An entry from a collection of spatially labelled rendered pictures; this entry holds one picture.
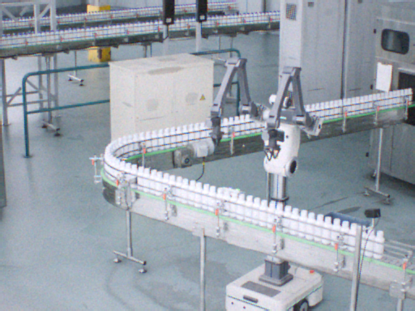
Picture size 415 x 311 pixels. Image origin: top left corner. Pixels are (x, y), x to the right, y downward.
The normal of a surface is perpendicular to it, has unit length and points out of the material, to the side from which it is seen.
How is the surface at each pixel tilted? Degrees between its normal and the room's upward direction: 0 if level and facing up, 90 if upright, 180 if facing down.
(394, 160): 90
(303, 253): 90
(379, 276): 90
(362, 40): 90
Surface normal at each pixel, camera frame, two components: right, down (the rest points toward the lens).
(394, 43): -0.83, 0.16
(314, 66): 0.55, 0.25
